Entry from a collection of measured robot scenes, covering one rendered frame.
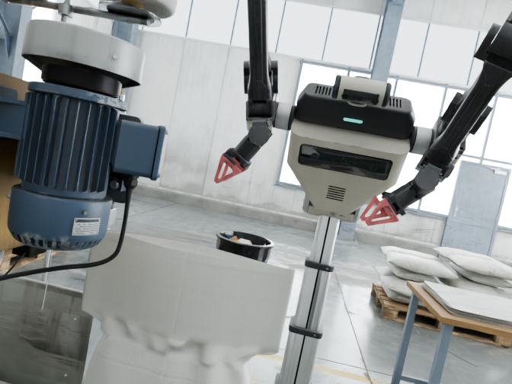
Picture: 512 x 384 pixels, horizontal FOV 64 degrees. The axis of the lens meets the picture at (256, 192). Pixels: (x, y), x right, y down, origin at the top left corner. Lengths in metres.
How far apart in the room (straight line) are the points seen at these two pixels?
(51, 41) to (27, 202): 0.23
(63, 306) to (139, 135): 0.97
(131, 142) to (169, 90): 8.90
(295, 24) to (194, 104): 2.74
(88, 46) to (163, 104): 8.93
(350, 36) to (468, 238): 4.88
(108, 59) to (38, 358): 1.22
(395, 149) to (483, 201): 8.35
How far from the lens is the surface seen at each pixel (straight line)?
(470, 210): 9.60
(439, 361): 2.22
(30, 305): 1.63
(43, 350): 1.66
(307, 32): 9.44
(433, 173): 1.11
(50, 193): 0.69
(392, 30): 9.11
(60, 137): 0.68
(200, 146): 9.25
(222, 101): 9.24
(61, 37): 0.67
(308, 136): 1.33
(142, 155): 0.69
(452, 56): 9.77
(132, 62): 0.69
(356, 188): 1.44
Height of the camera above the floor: 1.28
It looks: 4 degrees down
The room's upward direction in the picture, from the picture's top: 11 degrees clockwise
